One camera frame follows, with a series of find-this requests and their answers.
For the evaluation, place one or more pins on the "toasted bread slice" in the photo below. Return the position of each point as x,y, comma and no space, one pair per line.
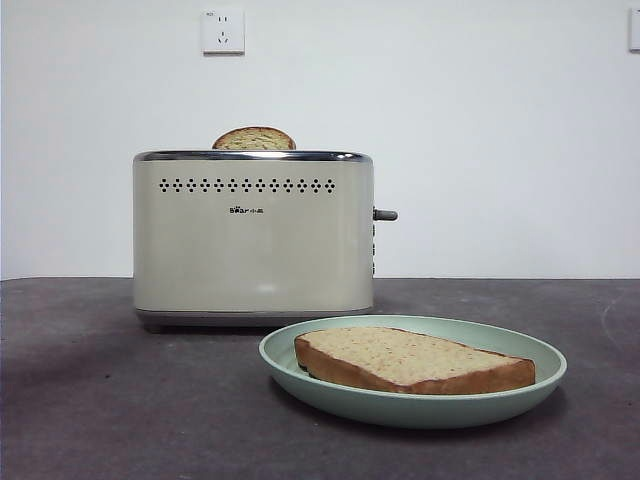
255,139
400,357

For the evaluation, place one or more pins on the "pale green round plate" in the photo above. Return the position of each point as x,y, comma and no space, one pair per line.
410,410

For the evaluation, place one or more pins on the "cream two-slot toaster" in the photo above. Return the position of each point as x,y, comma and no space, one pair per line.
250,250

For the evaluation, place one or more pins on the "grey toaster lever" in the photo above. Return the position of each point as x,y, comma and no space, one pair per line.
387,215

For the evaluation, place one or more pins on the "white wall power socket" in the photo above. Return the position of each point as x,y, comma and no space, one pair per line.
224,32

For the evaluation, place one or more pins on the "white wall switch plate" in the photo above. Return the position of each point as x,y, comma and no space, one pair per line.
635,30

